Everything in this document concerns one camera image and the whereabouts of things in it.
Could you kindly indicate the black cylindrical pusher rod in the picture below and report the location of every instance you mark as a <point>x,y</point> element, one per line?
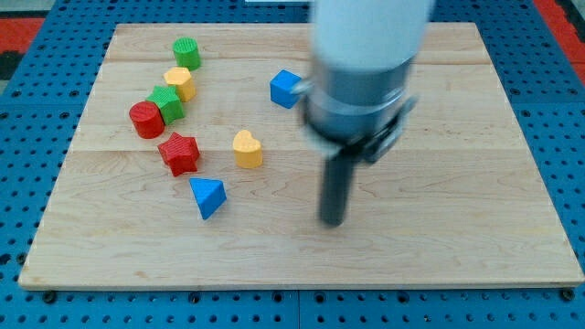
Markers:
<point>336,187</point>

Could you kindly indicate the green cylinder block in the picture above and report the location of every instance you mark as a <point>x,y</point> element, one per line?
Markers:
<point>186,53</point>

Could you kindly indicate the blue cube block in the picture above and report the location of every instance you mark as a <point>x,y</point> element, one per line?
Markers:
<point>281,89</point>

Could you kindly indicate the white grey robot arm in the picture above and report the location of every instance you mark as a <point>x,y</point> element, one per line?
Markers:
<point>355,107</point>

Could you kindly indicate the blue triangle block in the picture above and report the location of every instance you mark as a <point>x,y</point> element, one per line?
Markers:
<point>209,194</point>

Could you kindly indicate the red star block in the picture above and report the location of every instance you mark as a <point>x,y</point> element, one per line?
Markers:
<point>180,154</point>

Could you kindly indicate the yellow heart block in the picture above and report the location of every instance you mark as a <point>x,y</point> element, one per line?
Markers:
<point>247,150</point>

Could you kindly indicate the yellow hexagon block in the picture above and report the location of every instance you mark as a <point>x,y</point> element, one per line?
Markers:
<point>182,79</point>

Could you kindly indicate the wooden board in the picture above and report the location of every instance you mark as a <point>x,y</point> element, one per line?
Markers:
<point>457,203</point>

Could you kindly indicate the red cylinder block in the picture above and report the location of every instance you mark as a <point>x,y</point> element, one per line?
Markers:
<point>147,119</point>

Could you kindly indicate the green star block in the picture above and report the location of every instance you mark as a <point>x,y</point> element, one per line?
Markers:
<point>168,103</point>

